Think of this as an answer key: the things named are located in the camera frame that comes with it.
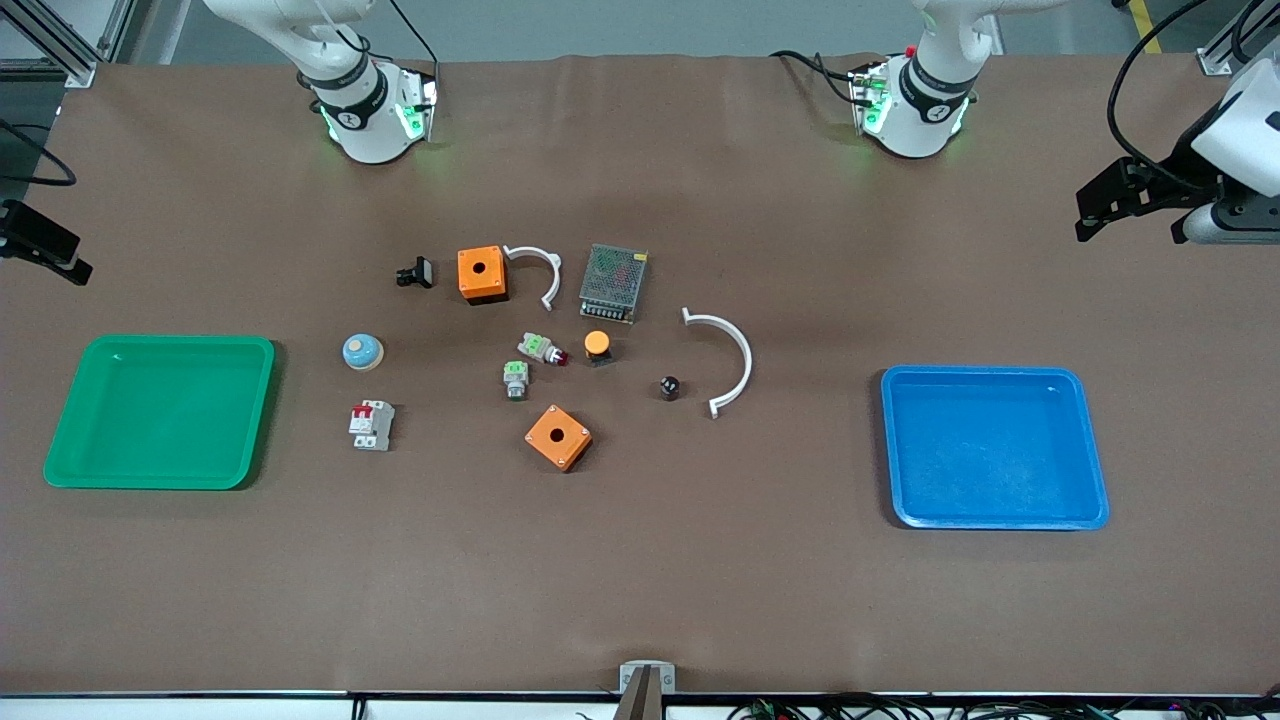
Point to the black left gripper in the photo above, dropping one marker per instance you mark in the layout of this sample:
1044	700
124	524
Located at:
1181	168

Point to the white red circuit breaker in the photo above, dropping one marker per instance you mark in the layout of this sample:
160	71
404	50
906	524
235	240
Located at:
371	426

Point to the small black knob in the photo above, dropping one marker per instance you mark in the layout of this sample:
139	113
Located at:
670	387

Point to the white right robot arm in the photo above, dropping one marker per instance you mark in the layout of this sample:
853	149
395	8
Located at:
350	110

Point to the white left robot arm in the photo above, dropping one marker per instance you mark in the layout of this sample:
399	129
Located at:
915	110

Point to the green plastic tray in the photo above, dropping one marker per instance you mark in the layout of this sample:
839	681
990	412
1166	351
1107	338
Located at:
160	410

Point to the blue plastic tray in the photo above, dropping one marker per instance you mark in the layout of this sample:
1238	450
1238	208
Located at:
995	450

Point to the blue dome push button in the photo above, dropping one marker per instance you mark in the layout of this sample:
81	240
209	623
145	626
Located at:
362	352

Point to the small black clamp part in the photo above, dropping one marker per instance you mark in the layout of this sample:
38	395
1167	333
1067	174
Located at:
418	272

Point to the large white curved clip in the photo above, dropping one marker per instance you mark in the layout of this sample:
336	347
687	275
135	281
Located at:
744	350

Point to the orange box with hole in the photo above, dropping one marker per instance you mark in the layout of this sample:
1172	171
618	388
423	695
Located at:
482	274
558	437

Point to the green red indicator lamp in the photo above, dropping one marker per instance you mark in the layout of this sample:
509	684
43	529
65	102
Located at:
540	348

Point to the small white curved clip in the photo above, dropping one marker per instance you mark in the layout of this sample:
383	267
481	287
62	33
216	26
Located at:
549	265

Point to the metal mesh power supply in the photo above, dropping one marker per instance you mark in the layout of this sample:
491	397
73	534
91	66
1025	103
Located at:
613	283

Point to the orange black round button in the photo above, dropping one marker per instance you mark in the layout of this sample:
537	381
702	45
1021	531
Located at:
598	346

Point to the aluminium frame profile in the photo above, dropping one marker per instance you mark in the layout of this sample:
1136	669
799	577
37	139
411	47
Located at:
1235	45
60	40

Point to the green grey switch module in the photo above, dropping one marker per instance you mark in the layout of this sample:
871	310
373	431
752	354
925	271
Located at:
516	380

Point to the grey metal table bracket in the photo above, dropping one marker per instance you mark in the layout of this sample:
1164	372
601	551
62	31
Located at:
647	680

